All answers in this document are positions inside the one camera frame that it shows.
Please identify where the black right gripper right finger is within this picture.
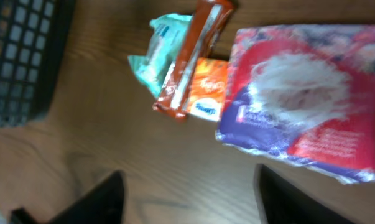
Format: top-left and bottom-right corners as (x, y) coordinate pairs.
(254, 164), (353, 224)

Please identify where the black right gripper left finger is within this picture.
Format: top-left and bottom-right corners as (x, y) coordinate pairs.
(9, 170), (126, 224)

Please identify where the purple pink floral liner pack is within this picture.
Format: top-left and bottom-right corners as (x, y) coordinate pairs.
(215, 24), (375, 184)

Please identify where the orange tissue pack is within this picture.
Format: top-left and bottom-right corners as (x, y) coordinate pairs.
(185, 58), (228, 122)

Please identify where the teal tissue packet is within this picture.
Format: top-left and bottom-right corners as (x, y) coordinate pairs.
(127, 13), (193, 98)

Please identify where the orange-red snack bar wrapper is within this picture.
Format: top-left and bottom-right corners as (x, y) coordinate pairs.
(153, 0), (235, 119)

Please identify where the dark grey plastic basket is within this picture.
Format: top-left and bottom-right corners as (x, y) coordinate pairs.
(0, 0), (76, 128)

